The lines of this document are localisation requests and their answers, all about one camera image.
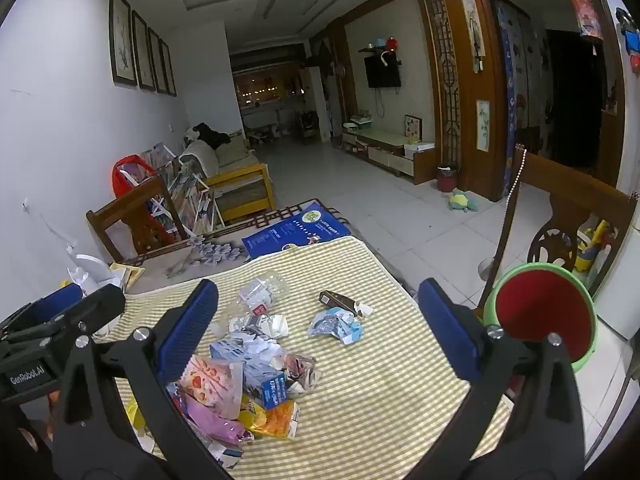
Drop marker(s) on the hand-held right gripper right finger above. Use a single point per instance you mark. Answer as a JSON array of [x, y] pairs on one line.
[[450, 332]]

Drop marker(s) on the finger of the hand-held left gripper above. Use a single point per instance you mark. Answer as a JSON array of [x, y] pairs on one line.
[[50, 304], [97, 300]]

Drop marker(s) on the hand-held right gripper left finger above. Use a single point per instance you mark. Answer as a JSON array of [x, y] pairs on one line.
[[187, 332]]

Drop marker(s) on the white grey package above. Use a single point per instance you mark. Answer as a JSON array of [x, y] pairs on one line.
[[260, 325]]

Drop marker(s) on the clear plastic bottle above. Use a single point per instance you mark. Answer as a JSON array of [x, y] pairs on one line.
[[262, 287]]

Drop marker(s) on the green rimmed red bucket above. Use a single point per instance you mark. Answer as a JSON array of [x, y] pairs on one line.
[[542, 310]]

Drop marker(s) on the purple foil bag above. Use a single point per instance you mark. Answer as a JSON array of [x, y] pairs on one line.
[[215, 425]]

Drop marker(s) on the blue white toothpaste box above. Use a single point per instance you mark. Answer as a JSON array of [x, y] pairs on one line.
[[270, 390]]

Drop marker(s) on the yellow drink carton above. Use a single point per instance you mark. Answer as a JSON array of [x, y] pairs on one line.
[[272, 420]]

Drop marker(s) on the white paper bags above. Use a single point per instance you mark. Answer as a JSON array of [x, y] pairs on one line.
[[85, 272]]

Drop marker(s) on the yellow book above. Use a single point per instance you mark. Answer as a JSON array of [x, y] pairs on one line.
[[127, 275]]

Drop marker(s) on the pink heart print bag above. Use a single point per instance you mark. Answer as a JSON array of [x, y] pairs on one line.
[[210, 385]]

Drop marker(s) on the crumpled white paper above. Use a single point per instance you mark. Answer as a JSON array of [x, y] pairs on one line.
[[260, 349]]

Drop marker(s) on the round metal disc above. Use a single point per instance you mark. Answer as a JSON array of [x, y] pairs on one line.
[[487, 267]]

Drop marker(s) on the slat-back wooden chair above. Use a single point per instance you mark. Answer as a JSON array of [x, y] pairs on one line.
[[135, 210]]

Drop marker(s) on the yellow white striped mat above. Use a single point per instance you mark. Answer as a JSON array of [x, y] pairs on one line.
[[370, 400]]

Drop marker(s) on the dark brown snack wrapper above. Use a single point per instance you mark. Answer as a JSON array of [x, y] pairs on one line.
[[340, 301]]

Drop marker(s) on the crumpled blue white wrapper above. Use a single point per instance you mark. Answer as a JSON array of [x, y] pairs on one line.
[[335, 327]]

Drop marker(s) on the crumpled red silver wrapper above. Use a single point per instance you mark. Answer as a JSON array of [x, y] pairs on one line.
[[300, 370]]

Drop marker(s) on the red bag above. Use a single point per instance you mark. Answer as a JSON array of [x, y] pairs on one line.
[[125, 172]]

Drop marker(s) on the green plush toy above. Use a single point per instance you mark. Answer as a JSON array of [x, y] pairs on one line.
[[462, 201]]

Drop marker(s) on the printed panels on white rack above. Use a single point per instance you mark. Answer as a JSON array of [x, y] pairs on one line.
[[187, 190]]

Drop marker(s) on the blue printed paper bag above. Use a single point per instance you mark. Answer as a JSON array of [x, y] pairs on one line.
[[295, 232]]

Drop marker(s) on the red waste bin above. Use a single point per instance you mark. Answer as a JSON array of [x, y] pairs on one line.
[[447, 179]]

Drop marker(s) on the yellow plastic toy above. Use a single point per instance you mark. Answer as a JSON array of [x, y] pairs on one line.
[[592, 250]]

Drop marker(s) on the yellow framed sofa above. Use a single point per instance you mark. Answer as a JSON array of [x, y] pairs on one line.
[[235, 170]]

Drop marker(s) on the carved wooden chair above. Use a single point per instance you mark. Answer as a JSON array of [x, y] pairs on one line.
[[575, 205]]

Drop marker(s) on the white refrigerator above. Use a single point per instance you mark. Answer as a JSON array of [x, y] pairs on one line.
[[625, 270]]

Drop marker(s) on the low television cabinet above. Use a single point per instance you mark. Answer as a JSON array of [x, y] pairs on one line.
[[385, 150]]

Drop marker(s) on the black cloth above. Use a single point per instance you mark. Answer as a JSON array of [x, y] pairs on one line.
[[212, 136]]

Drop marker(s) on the small framed picture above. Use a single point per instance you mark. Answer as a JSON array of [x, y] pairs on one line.
[[413, 127]]

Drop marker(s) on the fridge magnets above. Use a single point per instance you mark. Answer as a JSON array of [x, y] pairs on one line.
[[631, 40]]

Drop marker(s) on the red hanging decoration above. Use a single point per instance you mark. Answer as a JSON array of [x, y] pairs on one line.
[[585, 12]]

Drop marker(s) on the short wall scroll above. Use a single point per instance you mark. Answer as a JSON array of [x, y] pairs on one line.
[[482, 125]]

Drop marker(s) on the black framed wall picture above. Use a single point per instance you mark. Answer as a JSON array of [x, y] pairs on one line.
[[143, 52], [123, 37], [157, 62], [168, 69]]

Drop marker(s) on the wall mounted television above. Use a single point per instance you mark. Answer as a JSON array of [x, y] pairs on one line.
[[382, 71]]

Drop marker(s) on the wall shelf with items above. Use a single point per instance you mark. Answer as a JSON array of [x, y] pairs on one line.
[[380, 47]]

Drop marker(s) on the long wall scroll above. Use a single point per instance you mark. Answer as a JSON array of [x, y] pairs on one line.
[[472, 25]]

